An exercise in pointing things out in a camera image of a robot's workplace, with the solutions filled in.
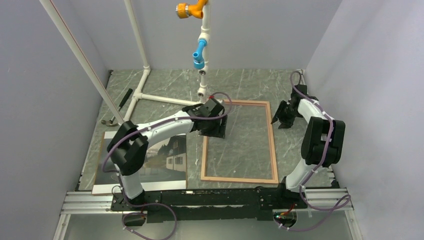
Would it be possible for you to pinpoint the aluminium extrusion rail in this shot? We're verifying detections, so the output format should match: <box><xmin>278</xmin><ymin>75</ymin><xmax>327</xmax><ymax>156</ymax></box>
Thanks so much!
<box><xmin>60</xmin><ymin>188</ymin><xmax>348</xmax><ymax>215</ymax></box>

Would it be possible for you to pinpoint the pink wooden picture frame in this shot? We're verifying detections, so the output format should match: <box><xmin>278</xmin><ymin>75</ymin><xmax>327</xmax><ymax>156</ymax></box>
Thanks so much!
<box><xmin>200</xmin><ymin>99</ymin><xmax>280</xmax><ymax>185</ymax></box>

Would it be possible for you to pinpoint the clear glass pane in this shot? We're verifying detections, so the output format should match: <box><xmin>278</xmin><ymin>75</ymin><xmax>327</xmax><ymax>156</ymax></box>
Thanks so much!
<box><xmin>205</xmin><ymin>104</ymin><xmax>274</xmax><ymax>180</ymax></box>

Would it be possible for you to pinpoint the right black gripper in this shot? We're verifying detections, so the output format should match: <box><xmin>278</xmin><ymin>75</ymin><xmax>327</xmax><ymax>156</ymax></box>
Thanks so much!
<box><xmin>270</xmin><ymin>100</ymin><xmax>300</xmax><ymax>129</ymax></box>

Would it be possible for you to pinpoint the orange nozzle fitting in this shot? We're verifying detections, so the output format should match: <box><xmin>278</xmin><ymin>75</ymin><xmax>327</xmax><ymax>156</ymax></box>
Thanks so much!
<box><xmin>175</xmin><ymin>0</ymin><xmax>209</xmax><ymax>19</ymax></box>

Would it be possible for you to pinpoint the white PVC pipe stand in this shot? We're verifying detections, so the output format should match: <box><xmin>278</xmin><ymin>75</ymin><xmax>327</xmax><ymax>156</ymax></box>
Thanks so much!
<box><xmin>40</xmin><ymin>0</ymin><xmax>212</xmax><ymax>124</ymax></box>

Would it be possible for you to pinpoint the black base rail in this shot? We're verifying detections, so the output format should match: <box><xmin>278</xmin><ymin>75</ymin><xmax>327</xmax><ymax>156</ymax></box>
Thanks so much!
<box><xmin>110</xmin><ymin>186</ymin><xmax>307</xmax><ymax>223</ymax></box>

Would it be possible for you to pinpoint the blue nozzle fitting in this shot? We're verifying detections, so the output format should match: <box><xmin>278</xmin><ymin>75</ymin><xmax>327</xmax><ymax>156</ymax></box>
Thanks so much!
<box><xmin>192</xmin><ymin>39</ymin><xmax>208</xmax><ymax>70</ymax></box>

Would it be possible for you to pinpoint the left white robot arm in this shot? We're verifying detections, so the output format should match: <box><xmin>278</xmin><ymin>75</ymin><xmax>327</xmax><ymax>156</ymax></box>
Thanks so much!
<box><xmin>104</xmin><ymin>96</ymin><xmax>230</xmax><ymax>210</ymax></box>

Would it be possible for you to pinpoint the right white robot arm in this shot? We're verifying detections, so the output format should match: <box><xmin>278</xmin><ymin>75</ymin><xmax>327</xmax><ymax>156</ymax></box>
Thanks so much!
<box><xmin>271</xmin><ymin>84</ymin><xmax>346</xmax><ymax>208</ymax></box>

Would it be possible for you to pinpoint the photo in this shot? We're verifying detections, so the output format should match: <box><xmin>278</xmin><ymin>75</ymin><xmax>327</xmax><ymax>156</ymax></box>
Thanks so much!
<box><xmin>91</xmin><ymin>131</ymin><xmax>187</xmax><ymax>195</ymax></box>

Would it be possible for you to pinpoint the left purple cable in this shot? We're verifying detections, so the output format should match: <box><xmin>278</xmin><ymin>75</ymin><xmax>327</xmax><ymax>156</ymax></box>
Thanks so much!
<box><xmin>101</xmin><ymin>91</ymin><xmax>233</xmax><ymax>240</ymax></box>

